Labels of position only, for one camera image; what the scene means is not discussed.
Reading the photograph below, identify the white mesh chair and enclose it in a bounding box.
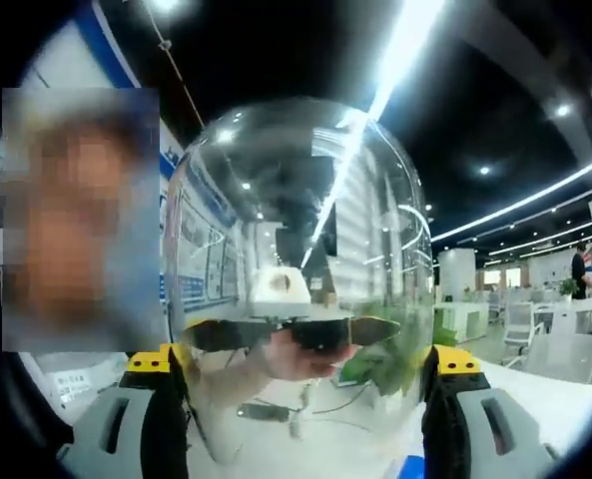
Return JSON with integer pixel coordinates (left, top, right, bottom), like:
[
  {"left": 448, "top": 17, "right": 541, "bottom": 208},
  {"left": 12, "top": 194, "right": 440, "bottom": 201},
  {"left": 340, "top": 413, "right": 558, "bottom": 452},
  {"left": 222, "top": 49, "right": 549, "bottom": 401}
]
[{"left": 501, "top": 299, "right": 538, "bottom": 357}]

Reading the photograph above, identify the blue drink bottle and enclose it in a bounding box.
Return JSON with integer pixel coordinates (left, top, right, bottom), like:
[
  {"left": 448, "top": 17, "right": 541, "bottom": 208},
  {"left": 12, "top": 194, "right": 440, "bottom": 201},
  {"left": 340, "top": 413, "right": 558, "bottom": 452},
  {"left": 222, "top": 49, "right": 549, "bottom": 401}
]
[{"left": 397, "top": 451, "right": 429, "bottom": 479}]

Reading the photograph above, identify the green potted plant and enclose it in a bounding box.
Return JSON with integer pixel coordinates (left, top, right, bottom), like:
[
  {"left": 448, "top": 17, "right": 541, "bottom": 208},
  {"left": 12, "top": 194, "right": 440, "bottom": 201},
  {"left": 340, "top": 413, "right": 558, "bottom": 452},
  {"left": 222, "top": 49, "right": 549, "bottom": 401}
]
[{"left": 338, "top": 298, "right": 457, "bottom": 400}]

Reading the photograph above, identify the clear glass dome cover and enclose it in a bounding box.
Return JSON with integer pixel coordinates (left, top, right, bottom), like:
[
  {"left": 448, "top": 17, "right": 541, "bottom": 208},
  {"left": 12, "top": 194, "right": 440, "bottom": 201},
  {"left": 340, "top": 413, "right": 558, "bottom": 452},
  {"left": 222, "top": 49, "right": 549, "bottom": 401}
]
[{"left": 162, "top": 98, "right": 437, "bottom": 466}]

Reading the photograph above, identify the small potted plant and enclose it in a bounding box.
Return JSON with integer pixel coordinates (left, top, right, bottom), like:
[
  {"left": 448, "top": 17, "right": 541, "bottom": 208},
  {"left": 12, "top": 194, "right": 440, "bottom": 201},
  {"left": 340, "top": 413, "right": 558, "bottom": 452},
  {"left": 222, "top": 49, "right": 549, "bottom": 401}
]
[{"left": 557, "top": 277, "right": 580, "bottom": 302}]

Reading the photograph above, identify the curved ceiling light strip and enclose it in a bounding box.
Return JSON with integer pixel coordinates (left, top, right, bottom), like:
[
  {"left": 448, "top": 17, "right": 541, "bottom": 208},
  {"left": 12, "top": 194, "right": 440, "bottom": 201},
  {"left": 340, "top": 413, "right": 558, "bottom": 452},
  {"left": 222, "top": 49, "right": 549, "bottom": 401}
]
[{"left": 428, "top": 148, "right": 592, "bottom": 244}]

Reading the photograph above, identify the blue and white wall poster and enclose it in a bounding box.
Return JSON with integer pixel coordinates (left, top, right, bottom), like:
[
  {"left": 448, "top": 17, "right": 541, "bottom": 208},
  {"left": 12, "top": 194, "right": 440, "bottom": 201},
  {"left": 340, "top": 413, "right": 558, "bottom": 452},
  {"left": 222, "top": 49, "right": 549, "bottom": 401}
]
[{"left": 5, "top": 0, "right": 243, "bottom": 313}]

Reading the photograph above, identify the flat black device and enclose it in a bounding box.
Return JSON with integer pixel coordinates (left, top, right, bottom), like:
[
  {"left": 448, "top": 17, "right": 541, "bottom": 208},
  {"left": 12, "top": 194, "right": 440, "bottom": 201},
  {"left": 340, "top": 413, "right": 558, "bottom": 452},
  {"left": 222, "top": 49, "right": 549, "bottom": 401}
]
[{"left": 236, "top": 402, "right": 292, "bottom": 425}]

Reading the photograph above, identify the person's left hand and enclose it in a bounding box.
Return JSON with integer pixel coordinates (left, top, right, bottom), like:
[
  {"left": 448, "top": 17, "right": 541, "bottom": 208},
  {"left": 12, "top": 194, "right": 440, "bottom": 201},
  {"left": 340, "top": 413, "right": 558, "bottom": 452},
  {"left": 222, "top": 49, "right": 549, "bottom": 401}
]
[{"left": 254, "top": 329, "right": 356, "bottom": 381}]

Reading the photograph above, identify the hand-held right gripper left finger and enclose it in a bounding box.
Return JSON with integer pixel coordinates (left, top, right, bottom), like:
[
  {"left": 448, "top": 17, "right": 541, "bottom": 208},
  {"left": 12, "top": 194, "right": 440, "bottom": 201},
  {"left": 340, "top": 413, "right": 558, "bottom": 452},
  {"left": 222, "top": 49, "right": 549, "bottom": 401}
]
[{"left": 57, "top": 342, "right": 193, "bottom": 479}]

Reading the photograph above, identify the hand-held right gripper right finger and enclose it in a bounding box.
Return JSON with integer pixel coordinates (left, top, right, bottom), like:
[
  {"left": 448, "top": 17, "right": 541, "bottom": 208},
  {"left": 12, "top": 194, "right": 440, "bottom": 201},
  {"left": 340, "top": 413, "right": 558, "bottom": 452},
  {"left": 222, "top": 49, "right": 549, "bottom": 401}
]
[{"left": 418, "top": 342, "right": 562, "bottom": 479}]

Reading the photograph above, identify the person's dark clothed torso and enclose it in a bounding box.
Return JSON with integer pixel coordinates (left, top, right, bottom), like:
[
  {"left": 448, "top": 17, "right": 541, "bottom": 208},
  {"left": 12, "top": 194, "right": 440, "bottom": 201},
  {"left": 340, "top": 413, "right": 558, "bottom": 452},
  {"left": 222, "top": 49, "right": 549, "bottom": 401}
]
[{"left": 0, "top": 277, "right": 75, "bottom": 479}]

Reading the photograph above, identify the long ceiling light strip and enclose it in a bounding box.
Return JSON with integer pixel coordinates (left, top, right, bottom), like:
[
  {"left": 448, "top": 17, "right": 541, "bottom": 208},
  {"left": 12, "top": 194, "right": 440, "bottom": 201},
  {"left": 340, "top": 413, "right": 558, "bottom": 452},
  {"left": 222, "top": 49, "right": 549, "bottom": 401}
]
[{"left": 298, "top": 0, "right": 447, "bottom": 270}]

